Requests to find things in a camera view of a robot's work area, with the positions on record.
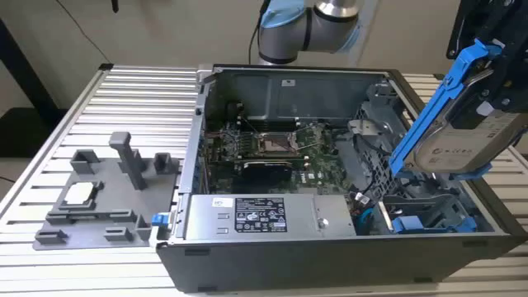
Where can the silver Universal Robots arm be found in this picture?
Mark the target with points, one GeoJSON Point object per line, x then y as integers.
{"type": "Point", "coordinates": [284, 34]}

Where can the grey metal drive cage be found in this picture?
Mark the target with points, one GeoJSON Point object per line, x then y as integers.
{"type": "Point", "coordinates": [321, 99]}

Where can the white sticker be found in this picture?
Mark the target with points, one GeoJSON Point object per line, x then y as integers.
{"type": "Point", "coordinates": [288, 83]}

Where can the green motherboard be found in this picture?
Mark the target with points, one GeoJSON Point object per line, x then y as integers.
{"type": "Point", "coordinates": [325, 176]}

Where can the RAM slots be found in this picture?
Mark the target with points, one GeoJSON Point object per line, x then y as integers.
{"type": "Point", "coordinates": [268, 124]}

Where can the CPU socket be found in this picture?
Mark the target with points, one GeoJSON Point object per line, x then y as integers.
{"type": "Point", "coordinates": [272, 143]}

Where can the black graphics card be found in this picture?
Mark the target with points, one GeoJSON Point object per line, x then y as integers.
{"type": "Point", "coordinates": [264, 173]}

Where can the black open PC case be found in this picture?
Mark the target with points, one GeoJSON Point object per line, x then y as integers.
{"type": "Point", "coordinates": [288, 266]}

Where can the grey power supply unit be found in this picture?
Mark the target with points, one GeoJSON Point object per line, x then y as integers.
{"type": "Point", "coordinates": [205, 216]}

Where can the black antenna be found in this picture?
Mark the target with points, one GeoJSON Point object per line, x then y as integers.
{"type": "Point", "coordinates": [114, 5]}

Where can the blue case latch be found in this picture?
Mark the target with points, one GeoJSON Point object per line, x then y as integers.
{"type": "Point", "coordinates": [158, 220]}

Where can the grey plastic parts rack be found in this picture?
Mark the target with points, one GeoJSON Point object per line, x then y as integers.
{"type": "Point", "coordinates": [114, 198]}

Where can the silver CPU chip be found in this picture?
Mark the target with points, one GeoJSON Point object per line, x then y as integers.
{"type": "Point", "coordinates": [80, 193]}

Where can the black box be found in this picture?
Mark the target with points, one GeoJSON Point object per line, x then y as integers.
{"type": "Point", "coordinates": [24, 133]}

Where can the silver disk bay bracket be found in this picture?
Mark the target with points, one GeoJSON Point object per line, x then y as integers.
{"type": "Point", "coordinates": [362, 127]}

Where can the black upright post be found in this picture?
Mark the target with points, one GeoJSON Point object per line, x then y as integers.
{"type": "Point", "coordinates": [20, 62]}

